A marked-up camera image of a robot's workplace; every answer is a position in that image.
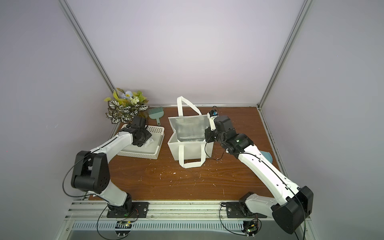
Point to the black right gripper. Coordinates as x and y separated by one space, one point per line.
210 133

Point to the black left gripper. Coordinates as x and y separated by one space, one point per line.
149 135

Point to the white insulated delivery bag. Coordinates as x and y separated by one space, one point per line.
187 143

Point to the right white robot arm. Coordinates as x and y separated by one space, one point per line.
293 203

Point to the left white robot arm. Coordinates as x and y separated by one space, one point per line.
91 172

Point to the white perforated plastic basket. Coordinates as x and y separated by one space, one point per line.
150 150

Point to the artificial plant with striped leaves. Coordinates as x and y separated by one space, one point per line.
123 106

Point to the teal dustpan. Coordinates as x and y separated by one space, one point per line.
266 156

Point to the left circuit board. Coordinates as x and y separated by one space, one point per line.
123 228

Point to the circuit board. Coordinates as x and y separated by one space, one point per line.
251 228
123 228

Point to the right circuit board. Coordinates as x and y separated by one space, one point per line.
251 228

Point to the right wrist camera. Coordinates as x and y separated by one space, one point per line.
211 116

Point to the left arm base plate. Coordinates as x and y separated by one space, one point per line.
131 210

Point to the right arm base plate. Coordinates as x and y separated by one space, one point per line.
235 210

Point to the aluminium mounting rail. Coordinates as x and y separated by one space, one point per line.
162 215

